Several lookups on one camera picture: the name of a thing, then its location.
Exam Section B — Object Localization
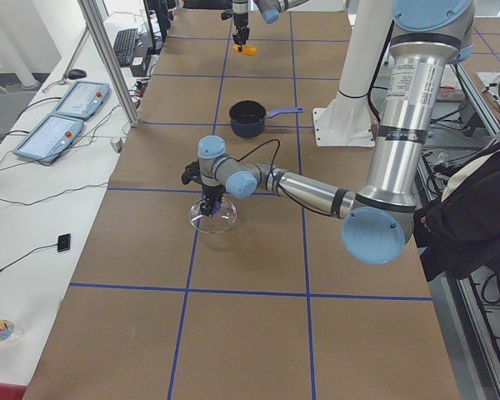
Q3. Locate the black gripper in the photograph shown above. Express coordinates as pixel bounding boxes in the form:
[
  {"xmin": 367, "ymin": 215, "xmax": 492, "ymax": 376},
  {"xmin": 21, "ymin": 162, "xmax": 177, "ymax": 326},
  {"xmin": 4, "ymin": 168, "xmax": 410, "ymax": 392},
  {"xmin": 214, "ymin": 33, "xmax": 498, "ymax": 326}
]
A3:
[
  {"xmin": 199, "ymin": 184, "xmax": 224, "ymax": 218},
  {"xmin": 232, "ymin": 12, "xmax": 250, "ymax": 52}
]

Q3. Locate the yellow plastic corn cob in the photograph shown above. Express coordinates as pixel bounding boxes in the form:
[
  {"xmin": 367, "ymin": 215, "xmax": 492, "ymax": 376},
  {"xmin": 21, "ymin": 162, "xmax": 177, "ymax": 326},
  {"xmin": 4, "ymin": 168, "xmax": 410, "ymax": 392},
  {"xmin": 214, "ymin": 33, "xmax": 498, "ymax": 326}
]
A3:
[{"xmin": 232, "ymin": 44, "xmax": 258, "ymax": 57}]

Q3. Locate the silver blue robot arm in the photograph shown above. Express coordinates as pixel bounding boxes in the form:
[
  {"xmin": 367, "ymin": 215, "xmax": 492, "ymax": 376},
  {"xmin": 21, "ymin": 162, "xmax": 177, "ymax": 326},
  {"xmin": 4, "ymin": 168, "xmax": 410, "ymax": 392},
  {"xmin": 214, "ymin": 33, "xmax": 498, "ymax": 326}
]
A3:
[
  {"xmin": 225, "ymin": 0, "xmax": 306, "ymax": 56},
  {"xmin": 182, "ymin": 1, "xmax": 474, "ymax": 265}
]

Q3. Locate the dark blue saucepan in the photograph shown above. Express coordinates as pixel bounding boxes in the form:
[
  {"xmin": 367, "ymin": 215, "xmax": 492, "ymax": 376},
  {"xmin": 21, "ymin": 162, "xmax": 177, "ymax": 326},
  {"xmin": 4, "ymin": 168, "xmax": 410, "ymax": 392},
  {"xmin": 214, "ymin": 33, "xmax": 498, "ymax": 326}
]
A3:
[{"xmin": 228, "ymin": 100, "xmax": 305, "ymax": 138}]

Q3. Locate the black keyboard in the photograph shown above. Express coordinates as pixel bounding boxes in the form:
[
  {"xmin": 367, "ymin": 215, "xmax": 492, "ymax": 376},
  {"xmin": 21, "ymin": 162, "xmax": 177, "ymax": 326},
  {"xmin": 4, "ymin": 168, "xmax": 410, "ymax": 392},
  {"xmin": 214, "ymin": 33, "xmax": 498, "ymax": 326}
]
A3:
[{"xmin": 113, "ymin": 28, "xmax": 138, "ymax": 67}]

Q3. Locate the small black square device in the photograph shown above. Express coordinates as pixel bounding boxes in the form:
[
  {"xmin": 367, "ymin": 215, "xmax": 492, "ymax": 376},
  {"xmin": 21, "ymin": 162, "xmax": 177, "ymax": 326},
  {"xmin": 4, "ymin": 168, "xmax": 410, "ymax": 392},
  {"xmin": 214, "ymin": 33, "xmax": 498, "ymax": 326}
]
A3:
[{"xmin": 57, "ymin": 233, "xmax": 72, "ymax": 253}]

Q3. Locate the upper teach pendant tablet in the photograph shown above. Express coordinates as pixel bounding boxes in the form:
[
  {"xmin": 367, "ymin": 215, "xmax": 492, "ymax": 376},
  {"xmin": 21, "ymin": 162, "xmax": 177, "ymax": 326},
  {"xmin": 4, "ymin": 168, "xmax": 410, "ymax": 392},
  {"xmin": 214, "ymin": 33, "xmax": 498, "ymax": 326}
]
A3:
[{"xmin": 52, "ymin": 80, "xmax": 110, "ymax": 121}]

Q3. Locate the teach pendant tablet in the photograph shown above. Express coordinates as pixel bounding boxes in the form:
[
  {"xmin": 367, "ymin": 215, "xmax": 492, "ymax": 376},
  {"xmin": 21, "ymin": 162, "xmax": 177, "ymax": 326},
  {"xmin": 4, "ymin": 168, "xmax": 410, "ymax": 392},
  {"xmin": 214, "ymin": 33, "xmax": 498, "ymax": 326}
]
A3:
[
  {"xmin": 52, "ymin": 80, "xmax": 110, "ymax": 121},
  {"xmin": 13, "ymin": 113, "xmax": 84, "ymax": 165}
]

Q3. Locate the black computer mouse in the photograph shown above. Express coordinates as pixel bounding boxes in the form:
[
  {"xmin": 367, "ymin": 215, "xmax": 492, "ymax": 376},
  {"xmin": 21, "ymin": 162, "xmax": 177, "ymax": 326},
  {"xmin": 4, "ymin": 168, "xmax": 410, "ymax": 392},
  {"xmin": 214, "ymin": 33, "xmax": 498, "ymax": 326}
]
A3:
[{"xmin": 67, "ymin": 68, "xmax": 87, "ymax": 80}]

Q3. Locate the lower teach pendant tablet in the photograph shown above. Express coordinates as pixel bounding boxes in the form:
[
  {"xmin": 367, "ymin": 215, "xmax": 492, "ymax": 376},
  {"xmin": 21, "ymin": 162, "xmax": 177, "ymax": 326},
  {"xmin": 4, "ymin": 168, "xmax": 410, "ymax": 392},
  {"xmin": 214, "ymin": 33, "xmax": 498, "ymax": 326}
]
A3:
[{"xmin": 13, "ymin": 113, "xmax": 84, "ymax": 165}]

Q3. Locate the red yellow plastic bottle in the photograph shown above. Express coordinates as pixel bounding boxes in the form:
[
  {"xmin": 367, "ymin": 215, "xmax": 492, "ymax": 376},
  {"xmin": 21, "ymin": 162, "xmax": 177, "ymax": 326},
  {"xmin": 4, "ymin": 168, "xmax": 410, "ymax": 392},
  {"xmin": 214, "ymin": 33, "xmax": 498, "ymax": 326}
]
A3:
[{"xmin": 0, "ymin": 318, "xmax": 23, "ymax": 343}]

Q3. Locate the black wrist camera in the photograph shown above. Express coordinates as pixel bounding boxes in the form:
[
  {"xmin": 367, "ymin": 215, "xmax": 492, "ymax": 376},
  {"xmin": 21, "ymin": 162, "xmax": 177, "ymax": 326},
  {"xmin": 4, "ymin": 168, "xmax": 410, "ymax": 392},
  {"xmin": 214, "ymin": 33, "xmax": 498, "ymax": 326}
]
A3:
[
  {"xmin": 181, "ymin": 160, "xmax": 202, "ymax": 185},
  {"xmin": 221, "ymin": 10, "xmax": 233, "ymax": 21}
]

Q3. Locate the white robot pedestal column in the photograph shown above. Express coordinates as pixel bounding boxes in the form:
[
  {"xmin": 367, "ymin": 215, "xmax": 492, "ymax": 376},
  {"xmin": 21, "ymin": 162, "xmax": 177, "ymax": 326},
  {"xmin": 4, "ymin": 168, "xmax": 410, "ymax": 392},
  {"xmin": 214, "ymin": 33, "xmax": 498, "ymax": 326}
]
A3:
[{"xmin": 313, "ymin": 0, "xmax": 393, "ymax": 147}]

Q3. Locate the aluminium frame post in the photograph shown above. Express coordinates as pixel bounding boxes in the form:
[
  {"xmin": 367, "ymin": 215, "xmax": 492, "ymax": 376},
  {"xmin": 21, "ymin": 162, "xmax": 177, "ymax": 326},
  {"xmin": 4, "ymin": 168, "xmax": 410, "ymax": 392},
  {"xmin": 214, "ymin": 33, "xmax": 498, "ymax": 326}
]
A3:
[{"xmin": 77, "ymin": 0, "xmax": 140, "ymax": 128}]

